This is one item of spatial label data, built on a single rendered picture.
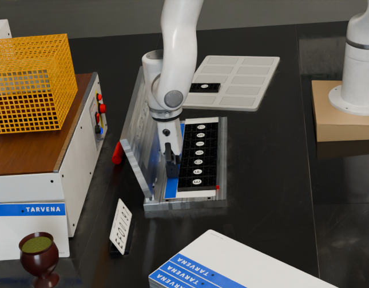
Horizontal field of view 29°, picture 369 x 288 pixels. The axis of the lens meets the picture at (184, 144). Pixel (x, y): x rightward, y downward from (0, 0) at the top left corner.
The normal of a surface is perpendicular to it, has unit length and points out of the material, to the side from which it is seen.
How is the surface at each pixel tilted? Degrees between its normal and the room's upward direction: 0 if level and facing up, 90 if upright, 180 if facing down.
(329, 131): 90
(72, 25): 90
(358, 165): 0
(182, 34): 51
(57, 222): 69
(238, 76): 0
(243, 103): 0
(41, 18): 90
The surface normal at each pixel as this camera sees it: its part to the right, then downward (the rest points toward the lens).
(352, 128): -0.10, 0.50
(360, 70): -0.44, 0.47
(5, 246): -0.07, 0.04
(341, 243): -0.11, -0.87
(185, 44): 0.40, -0.31
